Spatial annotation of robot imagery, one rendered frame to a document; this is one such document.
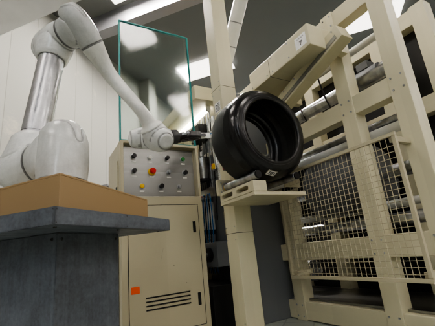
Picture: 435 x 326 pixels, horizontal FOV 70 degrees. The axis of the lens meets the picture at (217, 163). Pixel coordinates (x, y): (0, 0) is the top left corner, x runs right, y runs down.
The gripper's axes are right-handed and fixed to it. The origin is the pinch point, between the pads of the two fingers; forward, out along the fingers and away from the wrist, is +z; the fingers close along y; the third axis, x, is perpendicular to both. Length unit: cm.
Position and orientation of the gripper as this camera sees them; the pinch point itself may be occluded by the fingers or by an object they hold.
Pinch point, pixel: (204, 135)
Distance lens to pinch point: 170.1
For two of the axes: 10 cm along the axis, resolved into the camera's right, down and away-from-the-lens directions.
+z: 8.5, -0.8, 5.2
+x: 2.1, 9.6, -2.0
